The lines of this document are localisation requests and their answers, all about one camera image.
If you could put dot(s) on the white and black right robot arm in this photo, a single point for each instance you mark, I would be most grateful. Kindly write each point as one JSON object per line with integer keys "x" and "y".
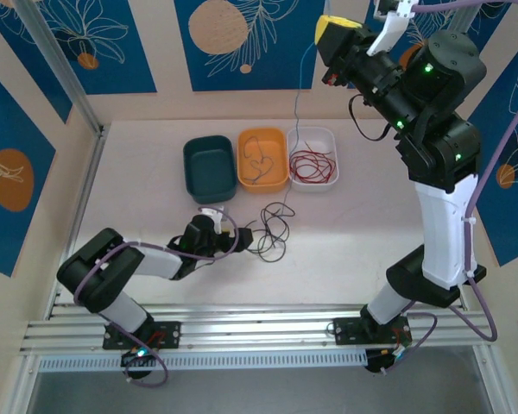
{"x": 444, "y": 233}

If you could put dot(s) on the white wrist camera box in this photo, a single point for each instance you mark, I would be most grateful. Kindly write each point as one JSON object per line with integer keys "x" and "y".
{"x": 211, "y": 215}
{"x": 388, "y": 30}

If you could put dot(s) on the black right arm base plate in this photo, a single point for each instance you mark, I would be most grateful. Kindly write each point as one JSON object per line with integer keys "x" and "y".
{"x": 345, "y": 332}

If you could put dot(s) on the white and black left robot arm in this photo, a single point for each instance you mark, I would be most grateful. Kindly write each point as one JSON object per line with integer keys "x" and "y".
{"x": 155, "y": 261}

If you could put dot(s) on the aluminium side rail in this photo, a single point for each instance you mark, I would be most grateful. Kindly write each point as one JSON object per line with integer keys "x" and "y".
{"x": 463, "y": 304}
{"x": 90, "y": 172}

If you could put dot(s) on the black controller board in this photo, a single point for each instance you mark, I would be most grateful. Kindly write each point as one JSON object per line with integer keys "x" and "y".
{"x": 131, "y": 358}
{"x": 377, "y": 362}

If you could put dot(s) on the dark green plastic bin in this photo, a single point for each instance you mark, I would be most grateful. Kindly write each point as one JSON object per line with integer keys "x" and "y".
{"x": 209, "y": 170}

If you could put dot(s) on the white plastic bin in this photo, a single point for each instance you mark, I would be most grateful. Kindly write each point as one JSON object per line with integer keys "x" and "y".
{"x": 313, "y": 133}

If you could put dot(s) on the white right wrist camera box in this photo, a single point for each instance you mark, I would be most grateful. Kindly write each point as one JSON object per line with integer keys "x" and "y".
{"x": 388, "y": 30}

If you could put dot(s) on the aluminium corner post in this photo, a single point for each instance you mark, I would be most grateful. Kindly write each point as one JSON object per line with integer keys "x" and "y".
{"x": 62, "y": 64}
{"x": 475, "y": 19}

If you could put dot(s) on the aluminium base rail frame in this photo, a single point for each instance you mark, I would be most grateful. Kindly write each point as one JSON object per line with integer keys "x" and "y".
{"x": 250, "y": 328}

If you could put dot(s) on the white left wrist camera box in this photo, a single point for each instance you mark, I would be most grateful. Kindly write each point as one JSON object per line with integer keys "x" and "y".
{"x": 211, "y": 215}

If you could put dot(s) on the orange plastic bin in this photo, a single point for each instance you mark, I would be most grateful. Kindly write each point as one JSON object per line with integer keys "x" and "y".
{"x": 276, "y": 172}

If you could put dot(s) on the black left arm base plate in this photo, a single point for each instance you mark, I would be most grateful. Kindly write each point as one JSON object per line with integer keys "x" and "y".
{"x": 172, "y": 334}

